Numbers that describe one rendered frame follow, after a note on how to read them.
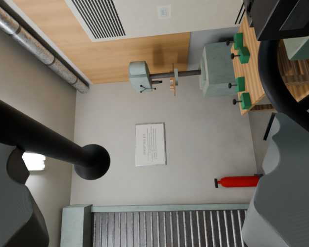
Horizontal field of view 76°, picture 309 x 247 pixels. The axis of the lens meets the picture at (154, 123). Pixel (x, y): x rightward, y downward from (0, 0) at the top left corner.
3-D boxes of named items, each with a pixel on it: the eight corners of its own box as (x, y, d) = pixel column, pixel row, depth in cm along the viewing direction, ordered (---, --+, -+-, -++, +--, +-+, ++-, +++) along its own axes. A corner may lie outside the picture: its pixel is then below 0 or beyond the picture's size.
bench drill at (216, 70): (253, 60, 262) (136, 70, 277) (276, 29, 201) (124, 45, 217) (259, 94, 252) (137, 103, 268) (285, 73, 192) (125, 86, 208)
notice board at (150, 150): (164, 122, 305) (134, 124, 309) (164, 122, 303) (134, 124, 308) (166, 164, 290) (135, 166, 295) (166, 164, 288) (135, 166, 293)
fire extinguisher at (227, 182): (257, 173, 273) (213, 175, 279) (263, 174, 255) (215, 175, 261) (259, 187, 269) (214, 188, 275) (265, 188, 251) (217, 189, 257)
